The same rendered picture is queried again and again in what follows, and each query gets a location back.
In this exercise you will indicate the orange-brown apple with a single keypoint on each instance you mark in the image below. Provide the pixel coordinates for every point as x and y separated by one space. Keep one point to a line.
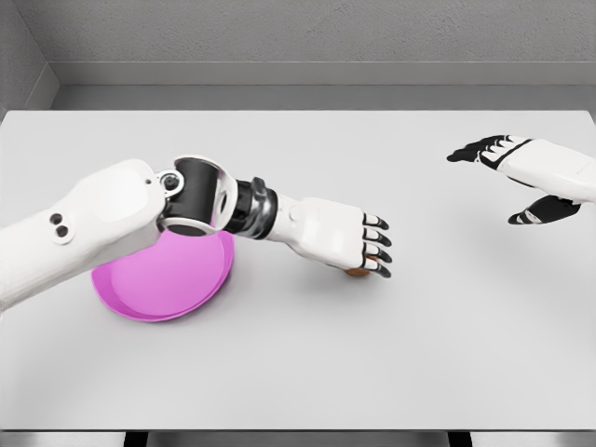
356 274

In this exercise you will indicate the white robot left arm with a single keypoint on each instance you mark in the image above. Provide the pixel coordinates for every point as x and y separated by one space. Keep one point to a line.
93 209

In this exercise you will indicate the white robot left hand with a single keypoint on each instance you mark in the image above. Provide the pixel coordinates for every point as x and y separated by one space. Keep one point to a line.
330 230

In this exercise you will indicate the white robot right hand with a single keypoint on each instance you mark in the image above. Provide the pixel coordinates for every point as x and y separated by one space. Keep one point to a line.
545 163

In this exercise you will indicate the pink round plate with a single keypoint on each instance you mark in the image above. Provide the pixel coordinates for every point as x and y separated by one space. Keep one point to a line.
177 279

